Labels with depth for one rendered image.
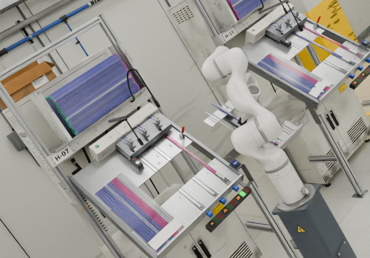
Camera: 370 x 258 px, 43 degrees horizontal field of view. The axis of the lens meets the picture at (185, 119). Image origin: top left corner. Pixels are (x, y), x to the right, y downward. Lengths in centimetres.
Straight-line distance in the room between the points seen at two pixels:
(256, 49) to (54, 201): 215
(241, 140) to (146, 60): 275
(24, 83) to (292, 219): 178
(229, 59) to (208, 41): 130
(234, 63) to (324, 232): 86
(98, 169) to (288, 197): 115
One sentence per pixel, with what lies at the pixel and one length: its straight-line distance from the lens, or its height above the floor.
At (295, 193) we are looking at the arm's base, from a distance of 216.
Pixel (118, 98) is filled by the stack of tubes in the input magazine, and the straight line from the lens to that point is 283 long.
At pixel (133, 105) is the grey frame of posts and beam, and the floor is 133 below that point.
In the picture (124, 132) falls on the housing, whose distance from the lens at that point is 281.
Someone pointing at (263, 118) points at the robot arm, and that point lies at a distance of 204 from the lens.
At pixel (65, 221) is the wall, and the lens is 430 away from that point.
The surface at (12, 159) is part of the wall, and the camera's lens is 417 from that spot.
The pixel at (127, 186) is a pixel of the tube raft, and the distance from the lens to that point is 266.
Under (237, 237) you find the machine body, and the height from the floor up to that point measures 29.
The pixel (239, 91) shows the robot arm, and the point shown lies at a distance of 213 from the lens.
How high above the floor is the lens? 173
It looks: 13 degrees down
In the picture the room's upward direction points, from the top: 32 degrees counter-clockwise
